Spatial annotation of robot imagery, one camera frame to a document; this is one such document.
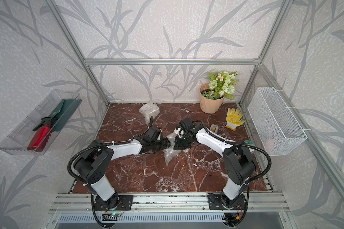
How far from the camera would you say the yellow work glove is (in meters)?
1.07

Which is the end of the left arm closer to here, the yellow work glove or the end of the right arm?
the end of the right arm

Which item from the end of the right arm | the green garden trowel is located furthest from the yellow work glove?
the green garden trowel

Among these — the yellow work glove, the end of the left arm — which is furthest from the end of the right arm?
the yellow work glove

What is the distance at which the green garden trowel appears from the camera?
0.65 m

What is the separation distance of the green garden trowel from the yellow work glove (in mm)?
974

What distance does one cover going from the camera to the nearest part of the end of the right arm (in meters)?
0.65

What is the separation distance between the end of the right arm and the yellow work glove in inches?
17.5

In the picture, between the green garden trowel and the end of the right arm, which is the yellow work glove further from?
the green garden trowel

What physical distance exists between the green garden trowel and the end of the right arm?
55cm
